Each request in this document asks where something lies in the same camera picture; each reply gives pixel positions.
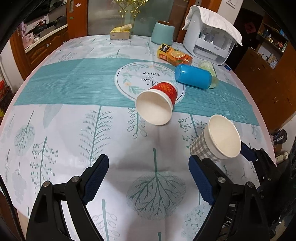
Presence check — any kitchen counter cabinet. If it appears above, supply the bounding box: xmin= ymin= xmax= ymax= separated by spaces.
xmin=25 ymin=25 xmax=69 ymax=70

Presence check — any wooden door frame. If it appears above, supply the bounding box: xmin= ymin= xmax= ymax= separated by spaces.
xmin=66 ymin=0 xmax=88 ymax=39

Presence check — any clear green glass cup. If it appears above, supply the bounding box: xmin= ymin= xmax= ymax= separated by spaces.
xmin=198 ymin=60 xmax=219 ymax=89

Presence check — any light blue canister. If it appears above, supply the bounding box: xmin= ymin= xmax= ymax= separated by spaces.
xmin=151 ymin=21 xmax=175 ymax=46

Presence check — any white desktop organizer cabinet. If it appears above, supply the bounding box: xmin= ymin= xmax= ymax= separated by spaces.
xmin=183 ymin=11 xmax=236 ymax=65

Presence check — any gold ornament door decoration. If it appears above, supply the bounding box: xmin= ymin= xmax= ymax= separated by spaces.
xmin=113 ymin=0 xmax=149 ymax=25

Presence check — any blue plastic cup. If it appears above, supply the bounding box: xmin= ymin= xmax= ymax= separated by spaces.
xmin=175 ymin=64 xmax=212 ymax=90

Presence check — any white cloth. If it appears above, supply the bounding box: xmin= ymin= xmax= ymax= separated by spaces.
xmin=182 ymin=5 xmax=242 ymax=46

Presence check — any grey checked paper cup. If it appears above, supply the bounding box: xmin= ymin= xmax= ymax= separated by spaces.
xmin=190 ymin=114 xmax=241 ymax=162

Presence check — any red paper cup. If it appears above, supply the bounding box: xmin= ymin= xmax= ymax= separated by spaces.
xmin=135 ymin=81 xmax=178 ymax=126

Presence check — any dark wooden cabinet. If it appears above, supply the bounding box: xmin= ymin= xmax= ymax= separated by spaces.
xmin=235 ymin=15 xmax=295 ymax=130

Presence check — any orange juice bottle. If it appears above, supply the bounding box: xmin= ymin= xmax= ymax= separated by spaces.
xmin=157 ymin=44 xmax=193 ymax=66

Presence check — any yellow tissue box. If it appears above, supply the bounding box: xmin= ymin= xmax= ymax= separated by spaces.
xmin=110 ymin=24 xmax=132 ymax=40

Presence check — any patterned teal tablecloth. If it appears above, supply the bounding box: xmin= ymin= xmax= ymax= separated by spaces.
xmin=1 ymin=35 xmax=274 ymax=240

